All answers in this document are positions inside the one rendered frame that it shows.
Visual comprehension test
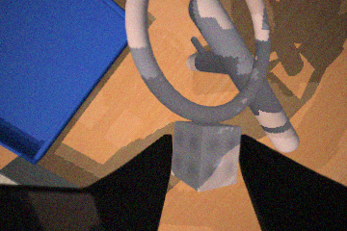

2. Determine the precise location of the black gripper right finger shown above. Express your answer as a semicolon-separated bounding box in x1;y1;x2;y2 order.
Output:
238;135;347;231

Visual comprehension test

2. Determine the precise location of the blue tray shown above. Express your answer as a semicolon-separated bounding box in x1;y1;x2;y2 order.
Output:
0;0;128;165

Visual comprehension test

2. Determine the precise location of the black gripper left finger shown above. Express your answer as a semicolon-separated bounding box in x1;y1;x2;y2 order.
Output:
0;134;173;231

